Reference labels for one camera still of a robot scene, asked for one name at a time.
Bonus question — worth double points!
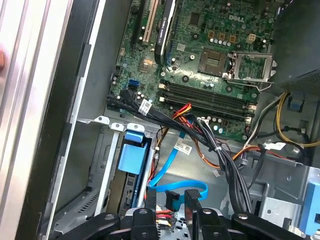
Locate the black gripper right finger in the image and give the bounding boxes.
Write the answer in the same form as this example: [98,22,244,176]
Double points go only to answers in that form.
[184,188,305,240]

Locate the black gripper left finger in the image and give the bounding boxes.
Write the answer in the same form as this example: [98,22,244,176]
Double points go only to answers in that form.
[53,186,160,240]

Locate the red orange disk power wire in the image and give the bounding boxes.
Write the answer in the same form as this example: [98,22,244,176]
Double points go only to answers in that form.
[146,103,223,232]

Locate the blue disk data wire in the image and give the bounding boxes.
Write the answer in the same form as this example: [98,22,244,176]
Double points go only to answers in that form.
[146,133,209,212]

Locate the hard disk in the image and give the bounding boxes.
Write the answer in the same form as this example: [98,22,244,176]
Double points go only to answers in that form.
[117,129,152,210]

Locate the metal disk bay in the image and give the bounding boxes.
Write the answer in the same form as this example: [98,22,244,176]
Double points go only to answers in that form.
[49,114,162,240]

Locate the black RAM slot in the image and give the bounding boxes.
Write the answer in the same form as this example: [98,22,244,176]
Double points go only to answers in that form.
[159,92,255,116]
[159,79,259,101]
[159,84,258,110]
[159,97,252,124]

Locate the white expansion slot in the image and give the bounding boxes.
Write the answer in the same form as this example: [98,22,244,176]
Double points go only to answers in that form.
[141,0,159,44]

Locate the bare person hand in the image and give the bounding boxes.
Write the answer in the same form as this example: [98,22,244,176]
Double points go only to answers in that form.
[0,43,7,76]

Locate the metal optical drive cage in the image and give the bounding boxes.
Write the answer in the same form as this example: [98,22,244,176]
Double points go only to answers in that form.
[246,159,320,240]

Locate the blue plastic cage latch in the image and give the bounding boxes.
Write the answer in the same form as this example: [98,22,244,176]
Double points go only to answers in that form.
[303,181,320,236]

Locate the blue SATA port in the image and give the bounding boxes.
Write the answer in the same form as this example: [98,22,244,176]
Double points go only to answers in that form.
[128,79,141,91]

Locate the black PC case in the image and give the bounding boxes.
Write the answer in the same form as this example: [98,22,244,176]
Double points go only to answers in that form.
[14,0,320,240]

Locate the socket locking lever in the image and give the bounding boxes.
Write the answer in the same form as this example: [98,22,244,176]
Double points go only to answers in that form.
[223,61,279,92]

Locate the metal socket cover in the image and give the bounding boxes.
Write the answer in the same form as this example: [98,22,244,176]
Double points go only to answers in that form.
[227,50,274,84]

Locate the CPU socket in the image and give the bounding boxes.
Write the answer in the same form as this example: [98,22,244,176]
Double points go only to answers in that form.
[199,47,230,76]

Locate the green motherboard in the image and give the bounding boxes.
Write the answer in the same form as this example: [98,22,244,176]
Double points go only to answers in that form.
[107,0,283,145]

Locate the black graphics card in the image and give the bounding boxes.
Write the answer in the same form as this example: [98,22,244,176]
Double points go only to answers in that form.
[153,0,177,66]

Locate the gray power supply unit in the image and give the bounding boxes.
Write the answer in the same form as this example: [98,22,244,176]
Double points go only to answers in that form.
[271,0,320,87]

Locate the black wire bundle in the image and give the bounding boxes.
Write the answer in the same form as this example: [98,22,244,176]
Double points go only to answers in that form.
[106,89,254,216]

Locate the yellow power wires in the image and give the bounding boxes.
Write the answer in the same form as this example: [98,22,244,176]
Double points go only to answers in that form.
[275,91,320,149]

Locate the gray power wire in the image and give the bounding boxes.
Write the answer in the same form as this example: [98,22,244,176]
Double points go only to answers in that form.
[243,96,285,149]

